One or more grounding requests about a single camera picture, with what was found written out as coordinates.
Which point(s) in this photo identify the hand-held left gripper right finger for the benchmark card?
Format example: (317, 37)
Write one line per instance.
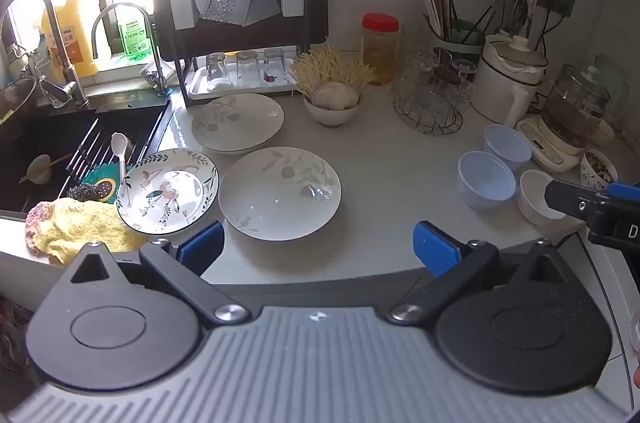
(434, 249)

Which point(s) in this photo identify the dark cooking pot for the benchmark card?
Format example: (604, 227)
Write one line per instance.
(12, 103)

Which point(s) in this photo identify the colourful floral plate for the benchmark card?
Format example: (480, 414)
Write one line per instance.
(167, 192)

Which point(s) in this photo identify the plain white ceramic bowl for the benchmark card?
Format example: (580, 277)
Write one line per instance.
(532, 195)

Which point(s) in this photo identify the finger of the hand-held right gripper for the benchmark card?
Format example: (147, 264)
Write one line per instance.
(624, 191)
(570, 199)

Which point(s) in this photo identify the pale blue plastic bowl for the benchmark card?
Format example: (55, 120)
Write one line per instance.
(484, 183)
(506, 144)

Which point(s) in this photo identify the chrome small faucet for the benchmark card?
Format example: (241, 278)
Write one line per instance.
(156, 63)

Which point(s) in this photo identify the small bowl in sink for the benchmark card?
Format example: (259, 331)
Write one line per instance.
(39, 169)

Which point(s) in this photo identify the white leaf-print plate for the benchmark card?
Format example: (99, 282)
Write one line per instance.
(279, 192)
(237, 122)

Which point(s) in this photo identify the black sink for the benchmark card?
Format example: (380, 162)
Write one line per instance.
(35, 138)

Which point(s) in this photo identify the green soap bottle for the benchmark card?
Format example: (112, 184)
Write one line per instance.
(134, 38)

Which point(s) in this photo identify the onion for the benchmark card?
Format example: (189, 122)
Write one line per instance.
(334, 95)

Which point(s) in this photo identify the yellow detergent bottle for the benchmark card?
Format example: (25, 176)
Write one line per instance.
(75, 45)

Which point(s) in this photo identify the white bowl holding onion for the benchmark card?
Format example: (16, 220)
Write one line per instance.
(331, 115)

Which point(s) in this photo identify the bundle of dried noodles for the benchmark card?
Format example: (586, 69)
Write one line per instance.
(327, 67)

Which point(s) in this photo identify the red-lidded plastic jar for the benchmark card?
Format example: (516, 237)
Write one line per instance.
(380, 50)

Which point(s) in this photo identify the white electric cooking pot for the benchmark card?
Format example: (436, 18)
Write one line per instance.
(502, 83)

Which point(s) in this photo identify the black dish rack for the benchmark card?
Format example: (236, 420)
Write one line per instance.
(240, 20)

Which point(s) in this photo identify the white drip tray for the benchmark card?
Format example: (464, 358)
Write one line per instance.
(200, 87)

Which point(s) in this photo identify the dark tall faucet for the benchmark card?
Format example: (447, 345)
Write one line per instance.
(56, 38)

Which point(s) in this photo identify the white ceramic spoon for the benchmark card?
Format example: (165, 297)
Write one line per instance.
(119, 150)

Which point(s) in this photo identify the drinking glass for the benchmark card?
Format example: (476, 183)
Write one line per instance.
(275, 63)
(217, 70)
(248, 66)

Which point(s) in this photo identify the roll-up sink drain rack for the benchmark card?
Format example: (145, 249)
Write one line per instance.
(95, 143)

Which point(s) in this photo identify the teal dish pad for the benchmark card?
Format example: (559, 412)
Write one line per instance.
(102, 184)

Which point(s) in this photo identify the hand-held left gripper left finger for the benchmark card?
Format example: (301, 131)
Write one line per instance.
(200, 248)

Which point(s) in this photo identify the glass electric kettle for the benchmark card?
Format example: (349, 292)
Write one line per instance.
(570, 113)

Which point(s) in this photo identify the yellow dish cloth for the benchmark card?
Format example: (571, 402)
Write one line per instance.
(85, 228)

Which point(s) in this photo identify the patterned bowl with grains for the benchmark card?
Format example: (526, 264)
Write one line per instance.
(597, 167)

